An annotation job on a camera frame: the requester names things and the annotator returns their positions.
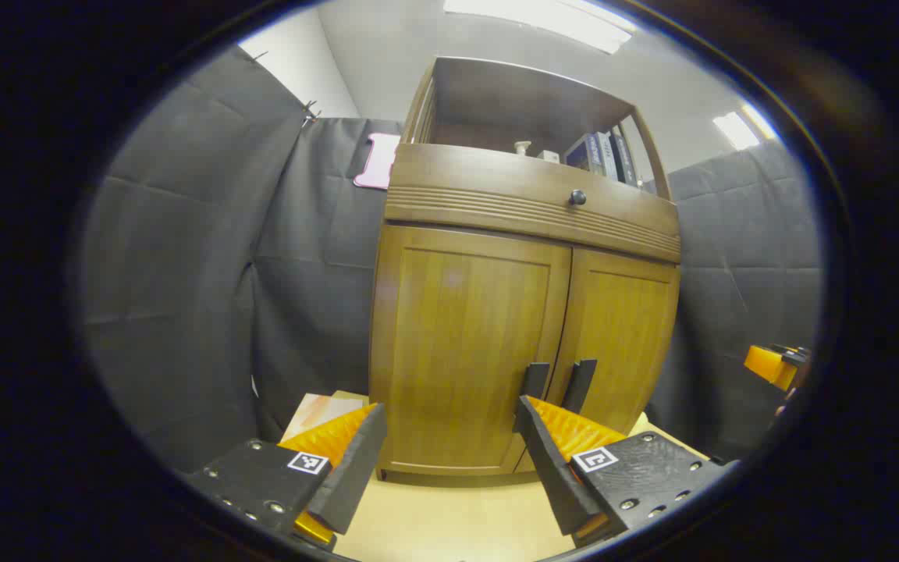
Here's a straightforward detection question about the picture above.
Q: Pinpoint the wooden ribbed cabinet drawer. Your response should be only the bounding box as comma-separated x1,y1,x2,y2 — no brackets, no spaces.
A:
385,144,682,264

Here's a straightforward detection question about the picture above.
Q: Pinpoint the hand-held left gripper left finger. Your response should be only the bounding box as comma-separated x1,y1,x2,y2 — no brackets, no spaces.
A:
184,402,388,551

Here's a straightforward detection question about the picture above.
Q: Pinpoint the white and orange book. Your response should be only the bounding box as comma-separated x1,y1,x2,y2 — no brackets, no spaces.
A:
282,393,368,444

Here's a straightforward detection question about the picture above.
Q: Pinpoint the wooden double-door shoe cabinet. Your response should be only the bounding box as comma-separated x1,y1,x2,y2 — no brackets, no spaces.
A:
368,56,682,478

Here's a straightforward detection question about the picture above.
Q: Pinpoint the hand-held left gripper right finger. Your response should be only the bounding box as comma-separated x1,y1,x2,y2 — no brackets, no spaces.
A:
513,395,739,547

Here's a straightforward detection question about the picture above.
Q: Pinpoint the small ceiling light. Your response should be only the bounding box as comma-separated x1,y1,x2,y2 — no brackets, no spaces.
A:
713,103,778,151

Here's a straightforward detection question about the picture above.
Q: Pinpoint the dark blue book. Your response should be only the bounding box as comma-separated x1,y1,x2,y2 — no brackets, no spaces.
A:
564,134,601,174

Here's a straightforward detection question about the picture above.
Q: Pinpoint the grey book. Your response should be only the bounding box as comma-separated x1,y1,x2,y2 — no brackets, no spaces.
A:
592,131,620,182

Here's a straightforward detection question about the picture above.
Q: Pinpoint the black book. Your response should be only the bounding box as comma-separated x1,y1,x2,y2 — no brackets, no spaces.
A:
609,130,639,188

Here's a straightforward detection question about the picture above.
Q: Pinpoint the wooden shoe cabinet door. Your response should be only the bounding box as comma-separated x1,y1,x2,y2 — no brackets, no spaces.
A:
369,225,573,477
513,248,680,475

